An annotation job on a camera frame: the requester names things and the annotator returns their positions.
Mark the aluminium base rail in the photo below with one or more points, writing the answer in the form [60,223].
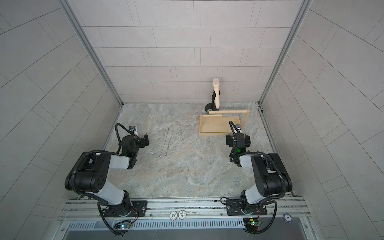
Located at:
[161,208]

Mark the wooden jewelry display stand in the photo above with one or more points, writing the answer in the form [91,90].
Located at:
[215,124]

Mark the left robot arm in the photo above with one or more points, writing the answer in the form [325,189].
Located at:
[89,178]

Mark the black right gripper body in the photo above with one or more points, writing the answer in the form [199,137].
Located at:
[231,138]

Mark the blue poker chip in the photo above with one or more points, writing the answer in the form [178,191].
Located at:
[287,217]

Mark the right poker chip on rail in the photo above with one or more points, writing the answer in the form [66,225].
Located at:
[182,214]

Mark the aluminium corner profile right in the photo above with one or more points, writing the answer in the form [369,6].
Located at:
[284,52]

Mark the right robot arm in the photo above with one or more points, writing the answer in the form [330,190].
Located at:
[272,180]

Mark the poker chip on rail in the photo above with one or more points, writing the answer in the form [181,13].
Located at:
[182,214]
[173,215]

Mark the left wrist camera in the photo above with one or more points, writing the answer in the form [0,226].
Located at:
[133,129]

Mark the left green circuit board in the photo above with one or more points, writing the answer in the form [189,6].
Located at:
[123,226]

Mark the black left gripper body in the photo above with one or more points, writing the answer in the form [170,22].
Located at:
[140,144]

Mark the ventilation grille strip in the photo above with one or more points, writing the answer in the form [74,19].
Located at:
[163,224]

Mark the aluminium corner profile left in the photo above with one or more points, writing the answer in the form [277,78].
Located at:
[88,47]

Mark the aluminium corner profile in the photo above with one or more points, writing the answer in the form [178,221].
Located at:
[88,47]
[284,52]

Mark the green circuit board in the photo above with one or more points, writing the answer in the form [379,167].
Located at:
[123,226]
[252,225]

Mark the right green circuit board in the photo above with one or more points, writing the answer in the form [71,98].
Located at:
[252,225]

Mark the left poker chip on rail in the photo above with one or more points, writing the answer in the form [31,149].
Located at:
[173,215]

